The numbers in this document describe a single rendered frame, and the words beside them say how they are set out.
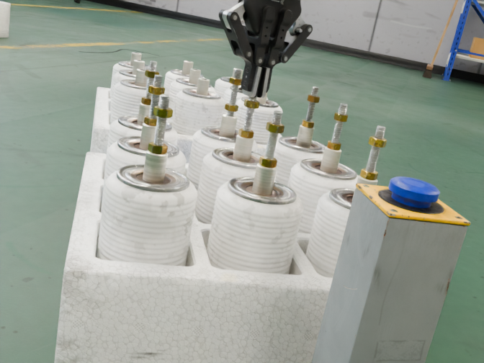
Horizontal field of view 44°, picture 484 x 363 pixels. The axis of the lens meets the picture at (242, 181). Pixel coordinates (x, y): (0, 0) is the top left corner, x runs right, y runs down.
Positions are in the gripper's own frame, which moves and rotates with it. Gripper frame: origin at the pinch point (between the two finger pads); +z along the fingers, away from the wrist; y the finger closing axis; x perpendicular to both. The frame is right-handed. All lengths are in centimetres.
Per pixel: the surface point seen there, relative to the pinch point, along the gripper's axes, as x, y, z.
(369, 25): 425, 471, -1
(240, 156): -0.8, -0.7, 9.5
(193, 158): 11.2, 0.1, 13.7
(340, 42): 447, 454, 24
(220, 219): -10.8, -9.5, 13.1
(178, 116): 38.4, 12.8, 14.6
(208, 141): 8.9, 0.6, 10.5
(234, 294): -16.8, -10.6, 18.5
